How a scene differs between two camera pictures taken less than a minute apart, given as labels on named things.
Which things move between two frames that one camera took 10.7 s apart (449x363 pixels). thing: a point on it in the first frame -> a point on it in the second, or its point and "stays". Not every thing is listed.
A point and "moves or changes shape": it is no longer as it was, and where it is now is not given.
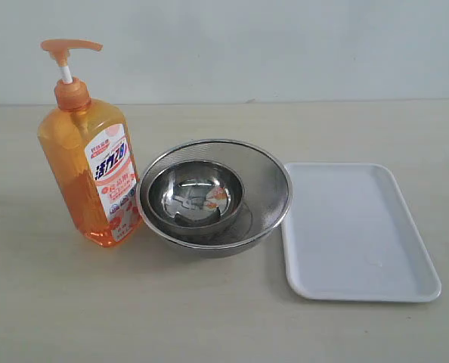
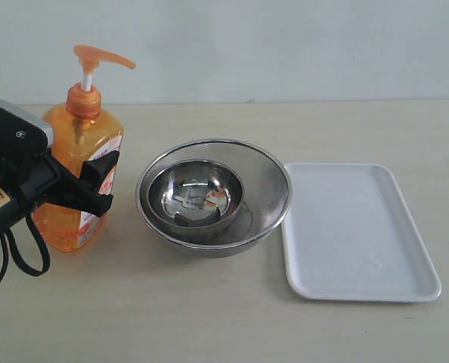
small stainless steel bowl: x=195 y=194 stays
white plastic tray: x=350 y=235 stays
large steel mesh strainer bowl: x=213 y=198 stays
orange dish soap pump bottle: x=88 y=153 moves or changes shape
